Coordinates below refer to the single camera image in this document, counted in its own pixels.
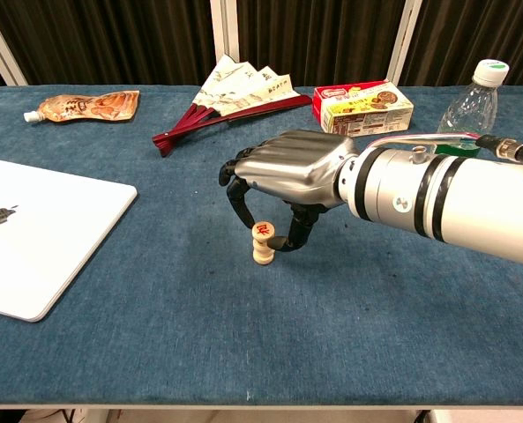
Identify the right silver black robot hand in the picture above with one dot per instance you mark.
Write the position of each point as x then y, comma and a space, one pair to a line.
296, 172

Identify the cream chess piece red character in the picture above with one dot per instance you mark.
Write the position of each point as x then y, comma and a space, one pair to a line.
263, 229

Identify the cream chess piece curly mark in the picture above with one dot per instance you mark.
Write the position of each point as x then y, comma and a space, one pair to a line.
261, 243

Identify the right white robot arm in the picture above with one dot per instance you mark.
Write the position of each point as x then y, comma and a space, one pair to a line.
464, 198

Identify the red yellow biscuit box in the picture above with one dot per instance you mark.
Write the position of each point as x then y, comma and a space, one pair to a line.
362, 108

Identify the cream chess piece black character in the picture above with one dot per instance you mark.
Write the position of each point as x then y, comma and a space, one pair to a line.
263, 262

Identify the paper folding fan red ribs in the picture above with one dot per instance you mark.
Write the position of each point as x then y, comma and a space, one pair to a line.
239, 88

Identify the dark pleated curtain panel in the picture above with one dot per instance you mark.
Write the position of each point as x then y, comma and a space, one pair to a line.
477, 31
318, 39
111, 39

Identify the clear water bottle green label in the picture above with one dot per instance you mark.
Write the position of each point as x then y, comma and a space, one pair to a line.
470, 110

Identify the orange spout pouch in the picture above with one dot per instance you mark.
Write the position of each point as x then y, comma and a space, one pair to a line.
89, 106

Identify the blue table cloth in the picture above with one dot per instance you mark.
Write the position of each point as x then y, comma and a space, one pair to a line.
155, 352

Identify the white apple laptop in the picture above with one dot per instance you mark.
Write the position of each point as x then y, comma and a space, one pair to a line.
45, 242

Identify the white partition post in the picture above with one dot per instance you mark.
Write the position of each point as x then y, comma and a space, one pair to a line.
1, 48
223, 35
404, 39

